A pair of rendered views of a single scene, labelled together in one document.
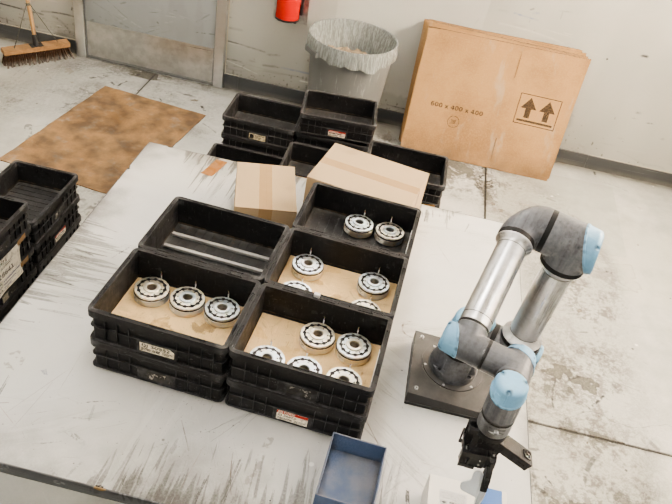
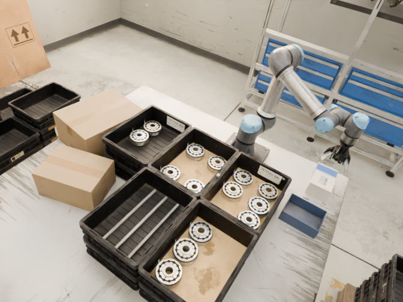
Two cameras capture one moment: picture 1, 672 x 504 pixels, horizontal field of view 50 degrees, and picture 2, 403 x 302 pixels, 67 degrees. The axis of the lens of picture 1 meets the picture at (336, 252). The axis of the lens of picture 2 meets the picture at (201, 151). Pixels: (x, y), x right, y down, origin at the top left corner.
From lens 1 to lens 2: 169 cm
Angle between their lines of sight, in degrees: 53
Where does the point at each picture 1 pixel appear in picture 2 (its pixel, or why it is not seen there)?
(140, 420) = not seen: outside the picture
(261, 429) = (264, 245)
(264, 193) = (83, 170)
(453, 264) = not seen: hidden behind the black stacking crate
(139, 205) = (8, 266)
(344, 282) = (185, 163)
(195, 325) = (205, 253)
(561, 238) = (295, 57)
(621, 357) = not seen: hidden behind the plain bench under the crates
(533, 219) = (286, 56)
